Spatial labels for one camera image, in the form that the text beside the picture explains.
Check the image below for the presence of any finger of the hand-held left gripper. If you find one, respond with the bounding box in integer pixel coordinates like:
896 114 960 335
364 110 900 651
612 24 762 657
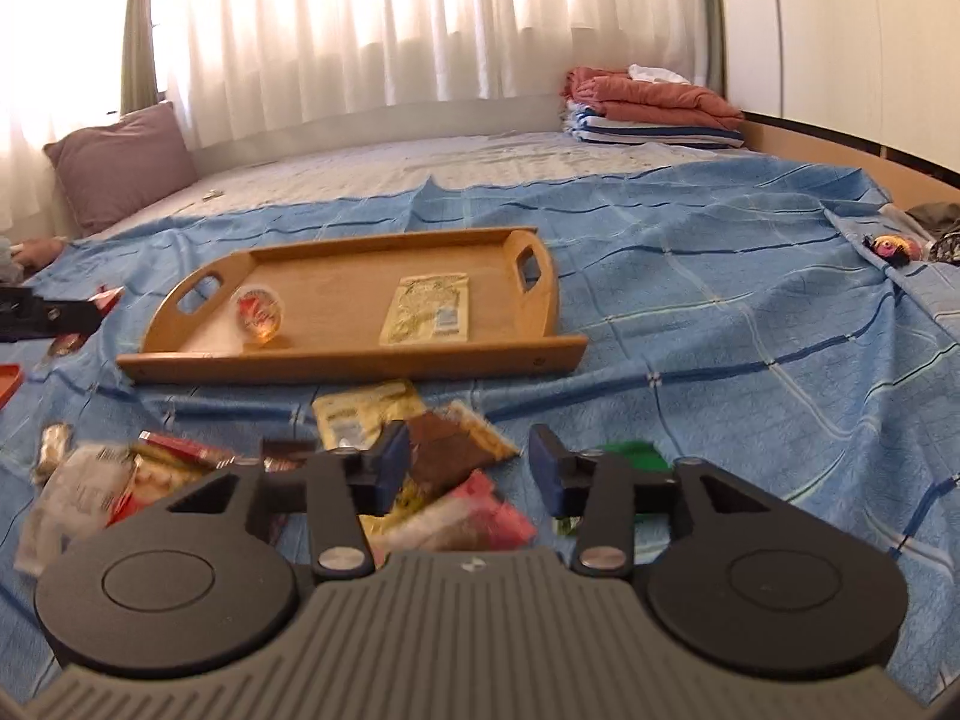
43 298 103 335

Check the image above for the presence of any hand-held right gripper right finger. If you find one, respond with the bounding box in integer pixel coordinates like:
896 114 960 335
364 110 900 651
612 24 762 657
529 424 796 580

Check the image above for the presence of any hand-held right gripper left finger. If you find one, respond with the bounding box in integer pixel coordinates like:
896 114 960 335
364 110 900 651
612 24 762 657
161 420 413 580

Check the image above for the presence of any yellow packet with white label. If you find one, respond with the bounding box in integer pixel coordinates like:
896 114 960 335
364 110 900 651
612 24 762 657
311 379 428 460

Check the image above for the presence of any brown snack packet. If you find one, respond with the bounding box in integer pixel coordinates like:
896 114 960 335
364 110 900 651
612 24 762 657
406 400 523 502

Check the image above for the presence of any pink white snack packet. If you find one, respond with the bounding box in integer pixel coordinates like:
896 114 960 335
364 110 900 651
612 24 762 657
360 469 538 553

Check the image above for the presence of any green snack packet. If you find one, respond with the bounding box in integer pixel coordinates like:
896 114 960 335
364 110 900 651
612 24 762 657
553 439 674 535

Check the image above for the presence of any olive yellow packet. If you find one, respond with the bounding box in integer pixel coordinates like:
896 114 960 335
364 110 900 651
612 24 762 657
379 272 473 347

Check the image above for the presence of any wooden tray with handles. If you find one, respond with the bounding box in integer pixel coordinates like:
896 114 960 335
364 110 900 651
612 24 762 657
116 227 590 385

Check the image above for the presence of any red nut packet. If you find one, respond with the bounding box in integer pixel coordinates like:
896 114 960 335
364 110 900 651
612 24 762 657
109 430 257 527

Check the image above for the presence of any jelly cup with red lid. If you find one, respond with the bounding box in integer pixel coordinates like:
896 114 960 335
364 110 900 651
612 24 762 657
231 285 288 347

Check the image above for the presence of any pale pink soft object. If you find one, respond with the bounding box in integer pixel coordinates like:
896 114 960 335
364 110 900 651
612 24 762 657
0 236 68 272

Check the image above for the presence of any dark brown small packet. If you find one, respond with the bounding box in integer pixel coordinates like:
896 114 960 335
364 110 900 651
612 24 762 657
259 439 317 471

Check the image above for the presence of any gold wrapped candy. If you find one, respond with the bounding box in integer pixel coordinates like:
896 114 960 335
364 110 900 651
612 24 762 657
33 423 76 482

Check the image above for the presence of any purple pillow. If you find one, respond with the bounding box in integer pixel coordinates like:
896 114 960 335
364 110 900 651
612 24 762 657
43 101 200 238

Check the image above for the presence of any blue checked bed sheet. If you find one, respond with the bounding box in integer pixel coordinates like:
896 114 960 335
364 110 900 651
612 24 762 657
0 156 960 707

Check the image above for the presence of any pale mattress cover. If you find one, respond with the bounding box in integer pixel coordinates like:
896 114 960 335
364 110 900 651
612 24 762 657
71 130 745 242

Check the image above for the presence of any folded blue striped towel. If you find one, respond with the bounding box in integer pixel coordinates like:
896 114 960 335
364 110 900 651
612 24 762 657
561 100 748 150

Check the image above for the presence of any folded pink blanket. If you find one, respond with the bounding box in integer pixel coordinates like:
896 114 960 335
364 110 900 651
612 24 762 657
562 66 745 123

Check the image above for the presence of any white folded cloth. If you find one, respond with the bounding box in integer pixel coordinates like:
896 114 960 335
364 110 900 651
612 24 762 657
628 63 689 86

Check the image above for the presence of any colourful small toy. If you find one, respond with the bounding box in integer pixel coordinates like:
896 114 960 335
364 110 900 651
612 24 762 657
862 232 932 269

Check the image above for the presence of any white sheer curtain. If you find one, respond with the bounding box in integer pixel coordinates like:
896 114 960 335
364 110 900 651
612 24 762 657
0 0 712 235

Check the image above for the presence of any dark patterned clothing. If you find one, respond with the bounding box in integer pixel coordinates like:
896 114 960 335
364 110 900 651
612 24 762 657
902 200 960 265

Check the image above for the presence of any grey green curtain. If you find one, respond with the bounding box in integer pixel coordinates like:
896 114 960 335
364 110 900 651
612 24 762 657
696 0 727 97

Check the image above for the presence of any white wardrobe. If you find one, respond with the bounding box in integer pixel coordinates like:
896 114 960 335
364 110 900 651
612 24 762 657
716 0 960 167

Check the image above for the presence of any wooden bed frame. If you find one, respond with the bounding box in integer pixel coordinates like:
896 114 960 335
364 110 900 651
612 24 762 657
741 111 960 212

